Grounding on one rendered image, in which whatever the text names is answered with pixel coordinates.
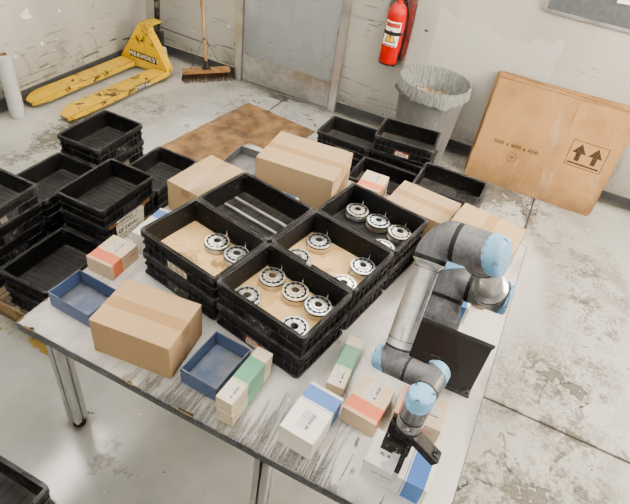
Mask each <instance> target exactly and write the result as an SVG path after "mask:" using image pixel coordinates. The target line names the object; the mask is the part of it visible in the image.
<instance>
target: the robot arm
mask: <svg viewBox="0 0 630 504"><path fill-rule="evenodd" d="M512 250H513V245H512V241H511V240H510V239H509V238H508V237H506V236H503V235H502V234H500V233H494V232H491V231H487V230H484V229H481V228H478V227H474V226H471V225H468V224H464V223H462V222H459V221H447V222H444V223H441V224H439V225H437V226H435V227H434V228H432V229H431V230H430V231H429V232H428V233H427V234H425V236H424V237H423V238H422V239H421V240H420V242H419V244H418V245H417V247H416V250H415V252H414V255H413V258H414V260H415V263H414V266H413V268H412V271H411V274H410V277H409V279H408V282H407V285H406V288H405V290H404V293H403V296H402V299H401V301H400V304H399V307H398V310H397V312H396V315H395V318H394V321H393V323H392V326H391V329H390V332H389V334H388V337H387V340H386V343H385V344H384V345H383V344H379V345H378V346H377V347H376V348H375V351H374V352H373V354H372V357H371V365H372V366H373V367H374V368H375V369H377V370H379V371H381V372H382V373H384V374H387V375H389V376H392V377H394V378H396V379H398V380H400V381H402V382H404V383H406V384H408V385H410V387H409V389H408V390H407V392H406V394H405V397H404V401H403V403H402V406H401V409H400V411H399V414H396V413H394V414H393V416H392V419H391V421H390V423H389V427H388V429H387V431H386V434H385V436H384V439H383V441H382V444H381V446H380V448H382V449H384V450H386V451H388V452H390V453H393V452H395V453H397V454H400V457H399V456H397V455H393V456H392V457H391V459H390V460H389V461H381V463H380V466H381V468H382V469H383V470H385V471H386V472H387V473H388V474H389V475H390V476H391V479H390V481H389V483H393V482H394V481H395V480H396V479H397V477H398V474H399V472H400V470H401V468H402V465H403V463H404V460H405V458H407V457H408V454H409V452H410V450H411V447H414V448H415V449H416V450H417V451H418V452H419V453H420V454H421V455H422V457H423V458H424V459H425V460H426V461H427V462H428V463H429V464H430V465H435V464H438V463H439V460H440V457H441V454H442V453H441V451H440V450H439V449H438V448H437V447H436V446H435V445H434V444H433V443H432V442H431V441H430V439H429V438H428V437H427V436H426V435H425V434H424V433H423V432H422V429H423V426H424V424H425V422H426V420H427V418H428V415H429V413H430V411H431V410H432V408H433V406H434V405H435V403H436V401H437V399H438V397H439V396H440V394H441V393H442V391H443V389H444V388H445V387H446V385H447V382H448V380H449V378H450V376H451V375H450V370H449V368H448V366H447V365H446V364H445V363H444V362H442V361H440V360H430V361H429V362H427V363H424V362H421V361H419V360H417V359H415V358H412V357H410V356H409V353H410V351H411V348H412V345H413V342H414V340H415V337H416V334H417V331H418V329H419V326H420V323H421V321H422V318H423V317H425V318H427V319H430V320H432V321H435V322H437V323H440V324H442V325H445V326H447V327H450V328H452V329H455V330H457V331H458V329H459V326H460V311H461V307H462V304H463V302H464V301H465V302H467V303H470V304H473V305H476V306H478V307H481V308H483V309H486V310H489V311H491V312H493V313H497V314H500V315H503V314H504V313H505V312H506V310H507V307H508V305H509V302H510V300H511V298H512V295H513V293H514V290H515V288H516V286H515V284H513V283H511V282H509V281H507V280H506V279H505V277H504V276H503V274H504V273H505V271H506V270H507V268H508V266H509V263H510V260H511V256H512ZM432 262H433V263H432ZM397 459H398V462H397V464H396V461H397ZM395 464H396V465H395Z"/></svg>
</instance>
